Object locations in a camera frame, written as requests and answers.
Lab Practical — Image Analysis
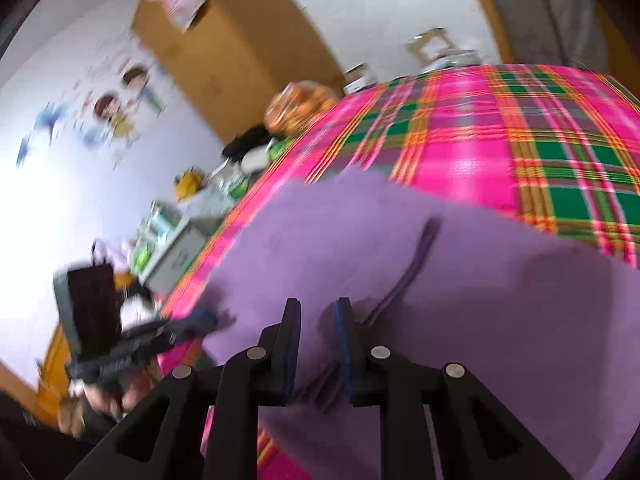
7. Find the bag of oranges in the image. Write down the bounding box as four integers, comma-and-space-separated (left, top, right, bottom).
264, 81, 337, 137

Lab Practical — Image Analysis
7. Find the grey drawer cabinet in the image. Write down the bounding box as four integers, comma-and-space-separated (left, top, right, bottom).
137, 200, 212, 297

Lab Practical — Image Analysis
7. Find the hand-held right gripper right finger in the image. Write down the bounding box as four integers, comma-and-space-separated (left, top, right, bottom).
334, 297, 576, 480

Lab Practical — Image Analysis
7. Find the pink green plaid bed sheet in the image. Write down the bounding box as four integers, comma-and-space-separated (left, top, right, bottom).
160, 62, 640, 480

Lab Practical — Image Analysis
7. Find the cardboard box with label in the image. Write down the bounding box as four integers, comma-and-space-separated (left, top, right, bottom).
406, 26, 459, 64

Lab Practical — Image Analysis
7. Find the black cloth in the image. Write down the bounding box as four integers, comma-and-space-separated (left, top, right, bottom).
221, 125, 274, 159

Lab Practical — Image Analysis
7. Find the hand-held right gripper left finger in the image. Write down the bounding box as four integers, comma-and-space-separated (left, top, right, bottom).
65, 298, 302, 480

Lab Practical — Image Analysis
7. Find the cartoon wall sticker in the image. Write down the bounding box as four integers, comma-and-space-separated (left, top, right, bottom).
15, 35, 167, 172

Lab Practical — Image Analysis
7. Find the purple sweater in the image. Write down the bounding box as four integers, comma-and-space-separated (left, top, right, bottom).
200, 167, 640, 480

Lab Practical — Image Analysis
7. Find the yellow bag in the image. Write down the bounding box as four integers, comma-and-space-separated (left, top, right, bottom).
174, 167, 207, 202

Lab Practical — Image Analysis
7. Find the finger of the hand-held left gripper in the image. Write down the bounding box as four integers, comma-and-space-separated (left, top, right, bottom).
159, 305, 227, 343

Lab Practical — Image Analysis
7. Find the wooden wardrobe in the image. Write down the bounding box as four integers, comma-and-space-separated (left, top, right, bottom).
132, 0, 347, 144

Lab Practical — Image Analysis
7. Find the person's left hand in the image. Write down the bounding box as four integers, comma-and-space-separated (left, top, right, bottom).
117, 367, 162, 413

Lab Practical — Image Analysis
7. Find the pink white box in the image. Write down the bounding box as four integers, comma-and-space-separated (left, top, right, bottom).
149, 0, 209, 32

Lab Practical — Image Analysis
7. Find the wooden headboard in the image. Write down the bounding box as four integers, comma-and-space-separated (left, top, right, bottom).
34, 325, 77, 412

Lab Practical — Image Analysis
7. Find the clear plastic door curtain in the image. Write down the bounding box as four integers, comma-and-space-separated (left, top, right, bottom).
475, 0, 612, 69

